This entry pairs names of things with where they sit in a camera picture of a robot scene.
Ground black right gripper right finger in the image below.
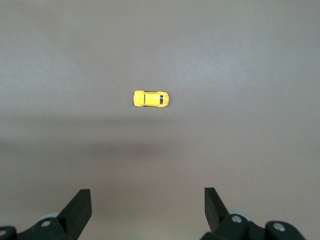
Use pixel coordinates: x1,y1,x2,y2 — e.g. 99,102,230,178
199,186,307,240

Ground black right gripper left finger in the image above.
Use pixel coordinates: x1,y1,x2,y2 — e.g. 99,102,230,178
0,188,93,240

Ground yellow beetle toy car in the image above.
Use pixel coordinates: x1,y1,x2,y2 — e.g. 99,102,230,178
132,89,170,108

